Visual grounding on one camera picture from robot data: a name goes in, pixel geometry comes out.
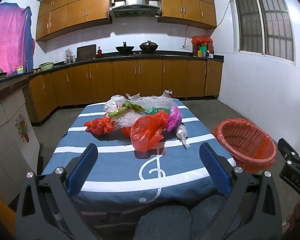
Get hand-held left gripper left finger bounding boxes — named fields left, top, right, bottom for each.
left=16, top=143, right=98, bottom=240

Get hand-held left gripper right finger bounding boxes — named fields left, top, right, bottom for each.
left=199, top=142, right=283, bottom=240

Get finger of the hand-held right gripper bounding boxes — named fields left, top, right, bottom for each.
left=277, top=138, right=300, bottom=167

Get red lined waste basket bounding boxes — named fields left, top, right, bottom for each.
left=212, top=118, right=277, bottom=174

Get teal green plastic bag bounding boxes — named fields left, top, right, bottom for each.
left=144, top=107, right=171, bottom=115

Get clear bubble wrap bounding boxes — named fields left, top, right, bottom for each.
left=107, top=90, right=176, bottom=131

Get blue striped tablecloth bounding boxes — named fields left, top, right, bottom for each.
left=41, top=99, right=237, bottom=222

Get knotted red plastic bag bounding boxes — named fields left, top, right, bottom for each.
left=84, top=115, right=115, bottom=136

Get person's right leg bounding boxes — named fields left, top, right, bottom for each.
left=189, top=195, right=243, bottom=240

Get person's leg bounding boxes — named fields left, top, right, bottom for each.
left=189, top=195, right=243, bottom=240
left=134, top=206, right=191, bottom=240

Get small clear knotted bag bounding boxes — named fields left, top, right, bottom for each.
left=176, top=124, right=191, bottom=149

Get magenta plastic bag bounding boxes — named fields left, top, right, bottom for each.
left=165, top=106, right=183, bottom=132

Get large red plastic bag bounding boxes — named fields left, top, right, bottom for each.
left=129, top=110, right=169, bottom=153

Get person's left leg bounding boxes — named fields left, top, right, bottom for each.
left=134, top=206, right=191, bottom=240

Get olive green knotted bag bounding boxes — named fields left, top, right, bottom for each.
left=107, top=101, right=145, bottom=118

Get yellow plastic object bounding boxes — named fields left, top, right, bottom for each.
left=0, top=195, right=17, bottom=240

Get wooden lower kitchen cabinets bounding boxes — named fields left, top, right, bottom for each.
left=22, top=58, right=224, bottom=127

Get wooden kitchen cabinets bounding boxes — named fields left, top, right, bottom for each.
left=22, top=58, right=224, bottom=127
left=36, top=0, right=217, bottom=42

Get green basin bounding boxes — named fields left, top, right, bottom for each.
left=38, top=62, right=54, bottom=71

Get clear bag with jars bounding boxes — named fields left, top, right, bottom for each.
left=65, top=48, right=74, bottom=64

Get brown cutting board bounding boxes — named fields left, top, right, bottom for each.
left=76, top=44, right=97, bottom=61

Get barred window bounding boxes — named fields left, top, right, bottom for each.
left=231, top=0, right=296, bottom=62

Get black wok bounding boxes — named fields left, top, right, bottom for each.
left=115, top=42, right=135, bottom=53

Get red bag over containers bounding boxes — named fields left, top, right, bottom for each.
left=191, top=35, right=214, bottom=58

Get black kitchen countertop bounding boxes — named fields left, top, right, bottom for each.
left=27, top=51, right=225, bottom=79

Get lidded dark wok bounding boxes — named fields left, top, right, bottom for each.
left=139, top=40, right=159, bottom=52

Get pink and blue curtain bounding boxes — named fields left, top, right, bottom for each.
left=0, top=2, right=36, bottom=73

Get wooden upper kitchen cabinets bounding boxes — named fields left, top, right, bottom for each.
left=36, top=0, right=217, bottom=42

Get steel range hood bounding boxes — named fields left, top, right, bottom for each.
left=109, top=0, right=163, bottom=18

